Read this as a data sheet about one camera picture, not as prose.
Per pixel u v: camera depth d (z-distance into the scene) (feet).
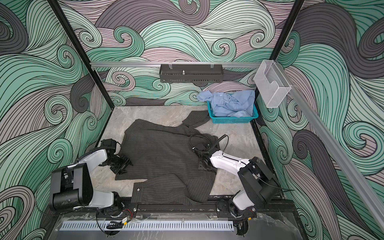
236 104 3.74
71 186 3.14
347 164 1.60
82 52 2.88
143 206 2.44
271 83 2.58
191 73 3.09
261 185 1.40
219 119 3.40
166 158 3.03
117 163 2.45
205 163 2.05
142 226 2.29
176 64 3.10
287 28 2.56
